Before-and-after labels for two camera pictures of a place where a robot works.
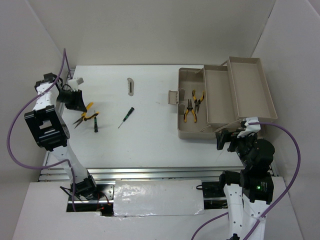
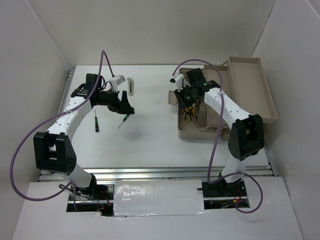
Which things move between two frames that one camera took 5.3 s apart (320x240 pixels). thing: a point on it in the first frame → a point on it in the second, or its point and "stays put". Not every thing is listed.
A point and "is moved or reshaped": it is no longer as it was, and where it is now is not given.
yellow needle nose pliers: [84, 117] is moved or reshaped
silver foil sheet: [158, 197] stays put
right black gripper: [224, 135] → [182, 102]
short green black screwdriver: [95, 125] stays put
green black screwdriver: [128, 115] stays put
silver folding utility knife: [130, 86] stays put
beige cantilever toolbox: [218, 97] stays put
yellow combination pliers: [197, 102] stays put
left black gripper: [78, 104] → [123, 107]
